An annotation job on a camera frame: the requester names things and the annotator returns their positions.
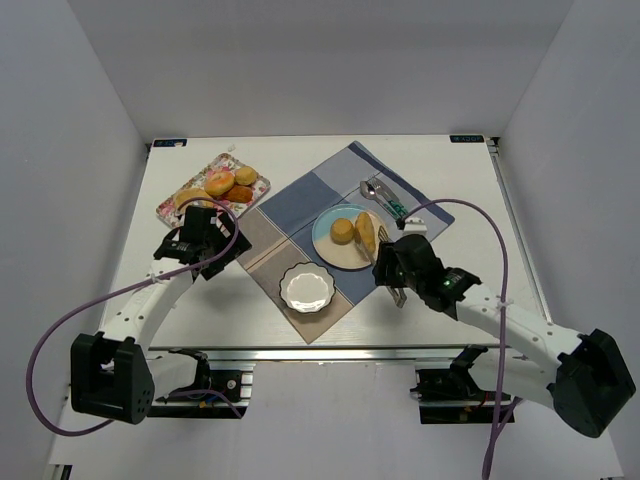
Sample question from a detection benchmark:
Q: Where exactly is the dark brown muffin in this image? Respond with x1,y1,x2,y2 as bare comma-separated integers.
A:
224,185,253,204

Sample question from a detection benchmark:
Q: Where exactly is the long twisted bread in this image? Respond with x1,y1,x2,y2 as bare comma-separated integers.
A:
354,212,376,255

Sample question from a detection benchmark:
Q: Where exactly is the round golden bun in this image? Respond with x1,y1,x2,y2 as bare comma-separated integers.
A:
330,218,354,245

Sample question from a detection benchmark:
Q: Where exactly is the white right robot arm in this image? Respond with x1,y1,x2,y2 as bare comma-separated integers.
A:
373,226,636,438

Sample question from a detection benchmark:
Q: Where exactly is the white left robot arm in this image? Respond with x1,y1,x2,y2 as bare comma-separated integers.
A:
71,206,251,424

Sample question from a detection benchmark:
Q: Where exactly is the plain glazed donut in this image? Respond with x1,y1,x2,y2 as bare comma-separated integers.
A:
173,187,213,211

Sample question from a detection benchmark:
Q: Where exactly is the pink frosted donut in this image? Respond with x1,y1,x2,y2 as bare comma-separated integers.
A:
203,171,235,197

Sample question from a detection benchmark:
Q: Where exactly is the blue and cream plate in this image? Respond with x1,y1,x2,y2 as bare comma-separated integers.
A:
311,204,386,270

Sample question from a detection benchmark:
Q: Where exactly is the round bun on tray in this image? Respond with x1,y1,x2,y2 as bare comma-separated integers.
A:
234,166,258,186

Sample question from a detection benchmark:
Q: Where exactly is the floral serving tray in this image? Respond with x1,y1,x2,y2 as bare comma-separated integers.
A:
156,153,271,228

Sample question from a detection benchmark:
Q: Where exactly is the patchwork blue grey placemat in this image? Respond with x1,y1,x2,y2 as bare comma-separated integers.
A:
239,141,454,343

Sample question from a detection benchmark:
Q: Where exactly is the white scalloped bowl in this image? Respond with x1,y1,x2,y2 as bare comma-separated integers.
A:
279,262,336,314

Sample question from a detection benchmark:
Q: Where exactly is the blue label left corner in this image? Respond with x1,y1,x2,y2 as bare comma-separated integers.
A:
152,139,187,148

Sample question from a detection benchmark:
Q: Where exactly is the blue label corner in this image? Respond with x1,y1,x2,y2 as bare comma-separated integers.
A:
449,134,485,144
152,139,187,148

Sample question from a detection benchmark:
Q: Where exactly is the blue label right corner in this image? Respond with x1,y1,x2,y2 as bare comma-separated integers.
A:
449,134,485,144

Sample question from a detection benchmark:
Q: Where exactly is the metal fork green handle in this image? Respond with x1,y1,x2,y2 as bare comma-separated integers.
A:
369,177,408,217

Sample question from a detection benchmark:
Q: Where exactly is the metal spoon green handle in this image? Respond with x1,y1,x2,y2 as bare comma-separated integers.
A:
360,181,402,220

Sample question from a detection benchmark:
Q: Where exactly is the aluminium table front rail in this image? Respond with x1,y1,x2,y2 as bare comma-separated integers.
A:
147,343,511,366

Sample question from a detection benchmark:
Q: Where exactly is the aluminium table rail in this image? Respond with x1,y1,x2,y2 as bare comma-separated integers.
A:
147,343,511,366
486,137,554,325

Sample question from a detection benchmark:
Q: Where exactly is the aluminium table right rail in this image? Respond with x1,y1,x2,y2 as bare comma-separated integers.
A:
486,137,554,325

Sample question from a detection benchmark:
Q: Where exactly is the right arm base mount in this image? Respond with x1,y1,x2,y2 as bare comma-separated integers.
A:
410,345,496,425

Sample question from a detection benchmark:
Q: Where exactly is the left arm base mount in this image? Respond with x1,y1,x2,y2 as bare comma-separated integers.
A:
147,349,253,419

